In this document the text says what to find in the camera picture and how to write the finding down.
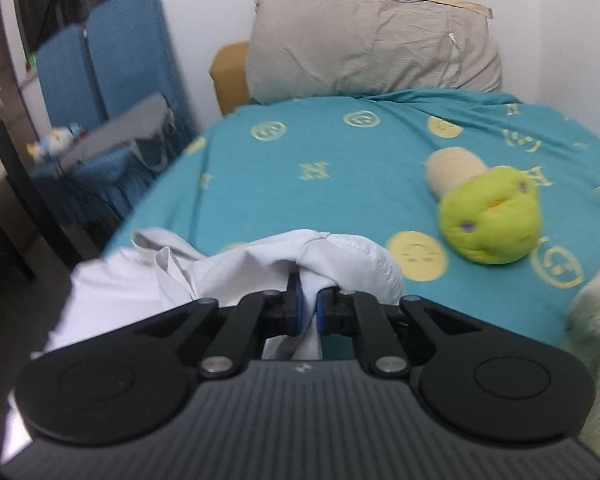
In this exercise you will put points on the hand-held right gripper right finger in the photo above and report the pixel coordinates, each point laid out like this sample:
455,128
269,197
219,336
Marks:
324,310

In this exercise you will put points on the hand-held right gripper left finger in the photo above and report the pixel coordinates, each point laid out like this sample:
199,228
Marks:
293,305

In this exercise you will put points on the white shirt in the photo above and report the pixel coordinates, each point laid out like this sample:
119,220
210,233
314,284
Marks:
190,280

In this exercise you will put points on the teal printed bed sheet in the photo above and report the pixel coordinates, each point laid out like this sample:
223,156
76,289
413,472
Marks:
330,170

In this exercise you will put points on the green and beige plush toy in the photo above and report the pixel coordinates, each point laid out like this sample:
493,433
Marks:
485,210

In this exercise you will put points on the grey laptop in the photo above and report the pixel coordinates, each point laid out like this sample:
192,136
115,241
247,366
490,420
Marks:
117,127

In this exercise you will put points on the grey pillow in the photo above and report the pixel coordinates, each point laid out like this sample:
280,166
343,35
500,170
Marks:
370,47

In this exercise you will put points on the white fluffy cloth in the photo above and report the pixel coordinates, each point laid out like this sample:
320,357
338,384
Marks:
595,305

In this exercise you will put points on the blue folding chair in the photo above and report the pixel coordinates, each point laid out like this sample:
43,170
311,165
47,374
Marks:
115,80

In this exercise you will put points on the small white and blue figurine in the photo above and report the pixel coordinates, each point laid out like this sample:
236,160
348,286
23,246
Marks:
52,142

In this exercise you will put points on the dark wooden furniture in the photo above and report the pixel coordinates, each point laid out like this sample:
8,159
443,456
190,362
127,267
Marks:
7,195

